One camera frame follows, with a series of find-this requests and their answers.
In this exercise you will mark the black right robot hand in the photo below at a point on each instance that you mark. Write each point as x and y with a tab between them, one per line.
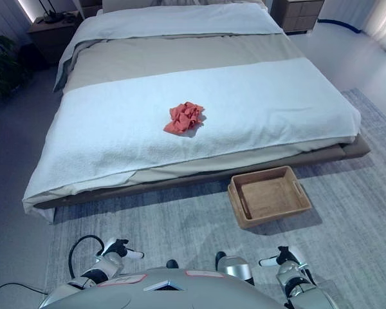
284	256

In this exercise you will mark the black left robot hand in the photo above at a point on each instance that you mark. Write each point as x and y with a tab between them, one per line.
120	249

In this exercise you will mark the red cloth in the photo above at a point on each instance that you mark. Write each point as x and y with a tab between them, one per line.
184	118

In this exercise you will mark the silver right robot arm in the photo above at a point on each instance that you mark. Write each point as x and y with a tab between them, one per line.
300	284

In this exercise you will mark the woven wicker basket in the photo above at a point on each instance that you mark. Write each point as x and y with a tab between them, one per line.
270	196

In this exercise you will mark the silver right robot leg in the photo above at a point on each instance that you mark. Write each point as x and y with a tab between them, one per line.
235	265

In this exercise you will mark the grey robot torso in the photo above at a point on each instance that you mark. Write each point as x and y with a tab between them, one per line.
167	291

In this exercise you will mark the grey area rug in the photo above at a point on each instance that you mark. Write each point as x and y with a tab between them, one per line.
341	225

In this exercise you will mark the green potted plant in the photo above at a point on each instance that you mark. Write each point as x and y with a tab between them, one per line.
3	69

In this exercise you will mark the dark wooden nightstand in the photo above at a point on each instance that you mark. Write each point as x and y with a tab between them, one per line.
53	42

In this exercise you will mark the white duvet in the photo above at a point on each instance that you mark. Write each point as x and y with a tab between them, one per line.
167	19

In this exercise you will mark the brown drawer nightstand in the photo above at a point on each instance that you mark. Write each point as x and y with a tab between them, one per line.
296	14

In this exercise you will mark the black table lamp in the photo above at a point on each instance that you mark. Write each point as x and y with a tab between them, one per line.
51	14

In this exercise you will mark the white curtain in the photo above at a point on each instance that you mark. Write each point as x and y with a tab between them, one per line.
381	22

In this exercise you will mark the brown bed frame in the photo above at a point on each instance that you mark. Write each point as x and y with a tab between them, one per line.
360	148

